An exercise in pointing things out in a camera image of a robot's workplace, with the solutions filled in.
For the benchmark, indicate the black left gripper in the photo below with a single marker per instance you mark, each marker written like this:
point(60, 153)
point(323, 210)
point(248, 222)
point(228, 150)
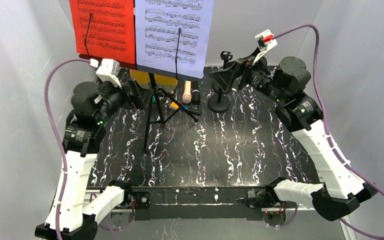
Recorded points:
point(129, 89)

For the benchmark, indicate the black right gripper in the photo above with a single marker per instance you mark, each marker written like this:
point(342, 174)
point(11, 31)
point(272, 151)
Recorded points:
point(243, 73)

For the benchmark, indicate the black tripod music stand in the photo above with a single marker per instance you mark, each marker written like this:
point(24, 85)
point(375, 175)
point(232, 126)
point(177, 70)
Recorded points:
point(158, 92)

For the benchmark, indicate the black handheld microphone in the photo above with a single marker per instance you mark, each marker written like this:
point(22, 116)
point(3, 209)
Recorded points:
point(195, 93)

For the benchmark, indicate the pink microphone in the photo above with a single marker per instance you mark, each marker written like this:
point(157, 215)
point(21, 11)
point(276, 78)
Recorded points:
point(187, 95)

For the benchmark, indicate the white sheet music page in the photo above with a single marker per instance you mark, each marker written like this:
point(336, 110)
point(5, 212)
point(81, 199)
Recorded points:
point(172, 36)

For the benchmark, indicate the black desktop microphone stand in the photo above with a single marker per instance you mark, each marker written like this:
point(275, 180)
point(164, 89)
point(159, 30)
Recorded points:
point(219, 103)

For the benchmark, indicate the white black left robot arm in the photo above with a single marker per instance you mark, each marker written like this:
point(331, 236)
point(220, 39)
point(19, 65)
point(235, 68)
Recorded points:
point(69, 217)

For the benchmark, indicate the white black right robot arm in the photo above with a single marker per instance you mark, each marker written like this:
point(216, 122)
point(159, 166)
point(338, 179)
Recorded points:
point(339, 191)

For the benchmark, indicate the round three-colour drawer cabinet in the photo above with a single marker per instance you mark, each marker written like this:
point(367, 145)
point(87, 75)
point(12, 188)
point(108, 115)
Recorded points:
point(143, 80)

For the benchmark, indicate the yellow and grey eraser block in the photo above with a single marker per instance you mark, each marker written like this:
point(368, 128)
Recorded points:
point(173, 106)

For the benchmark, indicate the black blue marker pen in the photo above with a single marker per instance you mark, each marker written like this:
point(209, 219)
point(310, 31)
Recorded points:
point(183, 108)

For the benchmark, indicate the red sheet music page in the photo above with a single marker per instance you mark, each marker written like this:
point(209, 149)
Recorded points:
point(104, 29)

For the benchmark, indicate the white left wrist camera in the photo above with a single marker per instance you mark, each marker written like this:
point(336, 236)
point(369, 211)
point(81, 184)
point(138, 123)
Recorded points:
point(107, 70)

